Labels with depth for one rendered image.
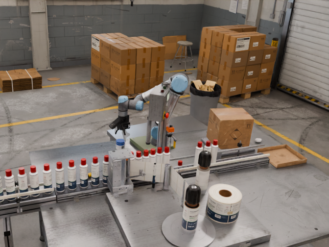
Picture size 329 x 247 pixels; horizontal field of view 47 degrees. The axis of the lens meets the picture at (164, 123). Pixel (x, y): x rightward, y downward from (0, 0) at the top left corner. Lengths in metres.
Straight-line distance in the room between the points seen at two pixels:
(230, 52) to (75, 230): 4.56
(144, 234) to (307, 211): 1.12
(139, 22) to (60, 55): 1.87
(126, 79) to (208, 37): 1.64
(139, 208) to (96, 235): 0.31
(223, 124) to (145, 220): 1.16
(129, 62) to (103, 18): 2.34
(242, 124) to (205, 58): 3.72
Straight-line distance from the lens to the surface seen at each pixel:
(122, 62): 5.87
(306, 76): 7.22
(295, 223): 2.56
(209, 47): 6.63
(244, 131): 3.16
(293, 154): 3.36
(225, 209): 2.26
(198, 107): 5.26
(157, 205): 2.38
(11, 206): 2.47
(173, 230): 2.20
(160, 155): 2.58
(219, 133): 3.07
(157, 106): 2.43
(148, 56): 6.09
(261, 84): 7.00
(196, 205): 2.09
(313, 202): 2.81
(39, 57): 7.77
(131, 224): 2.23
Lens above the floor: 2.32
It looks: 25 degrees down
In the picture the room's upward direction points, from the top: 5 degrees clockwise
